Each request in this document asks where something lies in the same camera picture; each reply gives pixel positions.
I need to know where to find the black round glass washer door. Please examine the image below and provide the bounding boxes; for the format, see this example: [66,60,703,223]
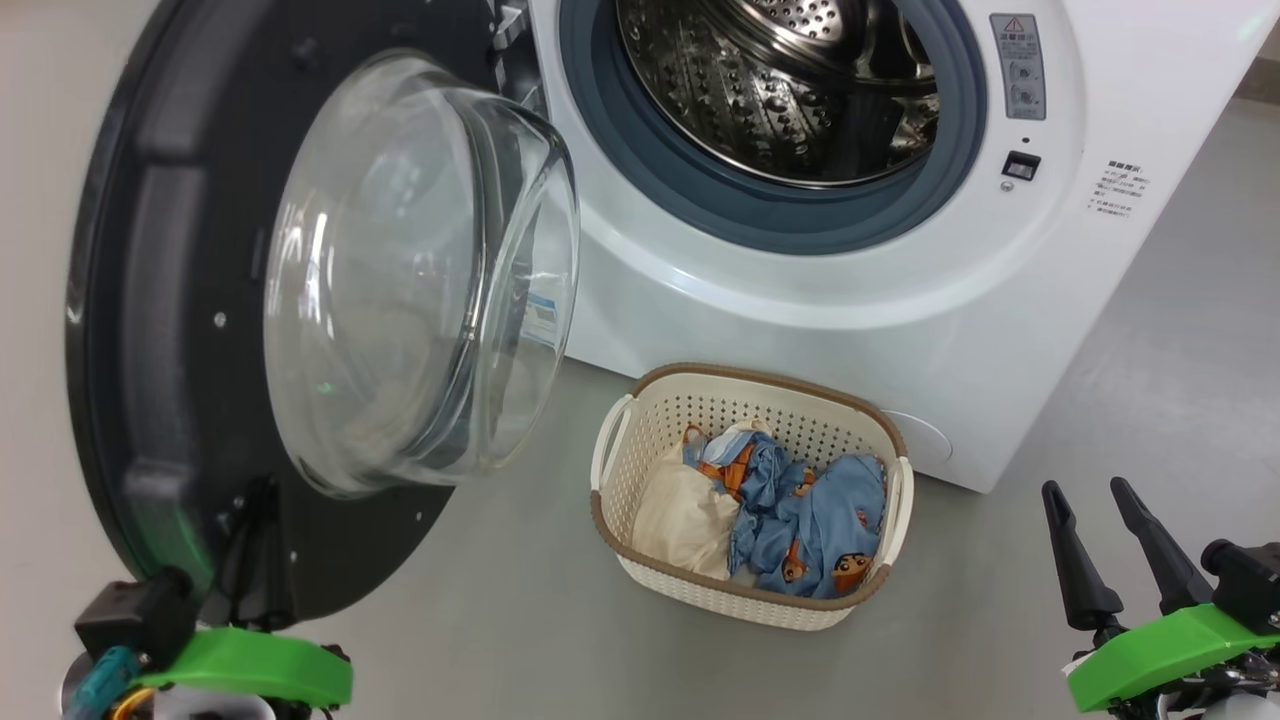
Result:
[65,0,581,631]

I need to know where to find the round white filter cover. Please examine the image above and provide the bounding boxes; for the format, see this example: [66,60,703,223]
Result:
[880,408,956,473]

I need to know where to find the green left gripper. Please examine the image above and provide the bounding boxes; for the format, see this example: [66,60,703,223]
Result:
[130,476,354,711]

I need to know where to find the printed text label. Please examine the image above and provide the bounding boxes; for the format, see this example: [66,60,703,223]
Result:
[1088,158,1151,221]

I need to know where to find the grey rubber door gasket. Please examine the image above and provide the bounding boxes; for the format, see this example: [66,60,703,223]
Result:
[558,0,989,256]

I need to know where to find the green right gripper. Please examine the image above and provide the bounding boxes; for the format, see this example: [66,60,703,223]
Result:
[1042,477,1280,713]

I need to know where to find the grey warning sticker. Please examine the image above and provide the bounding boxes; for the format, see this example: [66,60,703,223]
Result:
[990,13,1048,121]

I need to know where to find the white front-load washing machine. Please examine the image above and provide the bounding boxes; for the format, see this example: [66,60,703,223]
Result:
[490,0,1280,496]

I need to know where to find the blue cartoon print garment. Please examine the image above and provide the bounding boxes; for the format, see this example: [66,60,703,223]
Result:
[683,428,889,601]

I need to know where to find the cream perforated laundry basket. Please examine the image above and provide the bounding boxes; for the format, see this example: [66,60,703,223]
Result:
[590,362,914,633]

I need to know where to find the cream plain garment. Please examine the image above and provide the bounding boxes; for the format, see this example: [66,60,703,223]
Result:
[630,420,776,581]

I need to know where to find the left camera cable teal plug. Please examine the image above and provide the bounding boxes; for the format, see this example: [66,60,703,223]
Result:
[62,645,143,720]

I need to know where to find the stainless steel washing machine drum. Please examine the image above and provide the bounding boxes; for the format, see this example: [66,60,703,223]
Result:
[615,0,941,189]

